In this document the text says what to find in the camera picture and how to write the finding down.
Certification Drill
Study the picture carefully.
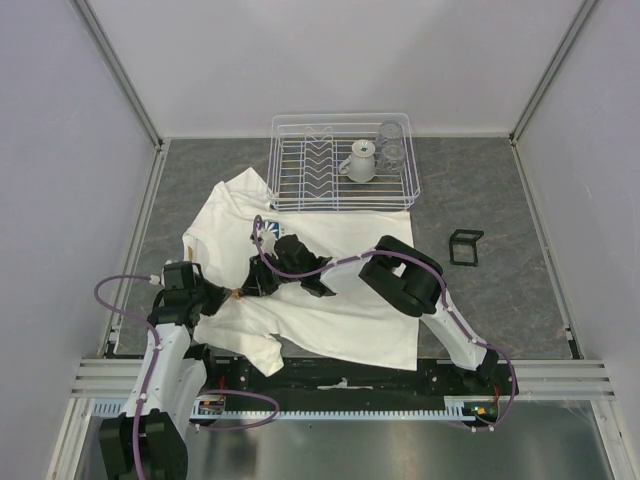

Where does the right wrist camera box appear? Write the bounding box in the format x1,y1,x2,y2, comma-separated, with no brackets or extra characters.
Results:
250,228,280,254

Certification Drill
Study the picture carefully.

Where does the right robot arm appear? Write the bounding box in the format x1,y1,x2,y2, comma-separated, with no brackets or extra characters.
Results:
240,235,499,394

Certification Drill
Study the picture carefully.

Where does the small black frame stand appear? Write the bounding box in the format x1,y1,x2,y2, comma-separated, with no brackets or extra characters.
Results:
448,229,485,267

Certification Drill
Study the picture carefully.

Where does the far clear plastic cup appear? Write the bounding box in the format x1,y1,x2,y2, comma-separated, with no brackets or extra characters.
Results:
377,120,403,145

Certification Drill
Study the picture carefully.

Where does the white ceramic mug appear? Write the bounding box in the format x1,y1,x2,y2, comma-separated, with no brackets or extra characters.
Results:
338,139,376,183

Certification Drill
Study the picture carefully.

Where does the near clear plastic cup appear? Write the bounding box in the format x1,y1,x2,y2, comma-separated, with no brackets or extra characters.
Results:
378,142,406,174

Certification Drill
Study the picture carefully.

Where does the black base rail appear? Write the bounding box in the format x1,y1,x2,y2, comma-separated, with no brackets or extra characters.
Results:
207,356,519,400

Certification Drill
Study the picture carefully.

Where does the clear plastic cup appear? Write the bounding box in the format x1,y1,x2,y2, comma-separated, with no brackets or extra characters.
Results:
377,120,403,145
378,142,406,174

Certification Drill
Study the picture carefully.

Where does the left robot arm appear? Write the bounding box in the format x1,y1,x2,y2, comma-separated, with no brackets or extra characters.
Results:
98,261,230,479

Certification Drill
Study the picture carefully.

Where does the white slotted cable duct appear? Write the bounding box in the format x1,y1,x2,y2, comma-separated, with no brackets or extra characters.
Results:
91,399,475,421

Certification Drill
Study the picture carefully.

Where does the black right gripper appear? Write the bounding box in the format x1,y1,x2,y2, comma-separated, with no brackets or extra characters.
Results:
239,252,303,299

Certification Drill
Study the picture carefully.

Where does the white wire dish rack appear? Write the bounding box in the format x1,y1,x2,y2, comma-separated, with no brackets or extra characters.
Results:
267,113,421,212

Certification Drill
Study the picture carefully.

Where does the white t-shirt with flower print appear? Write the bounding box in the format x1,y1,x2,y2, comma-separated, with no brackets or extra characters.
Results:
182,168,419,376

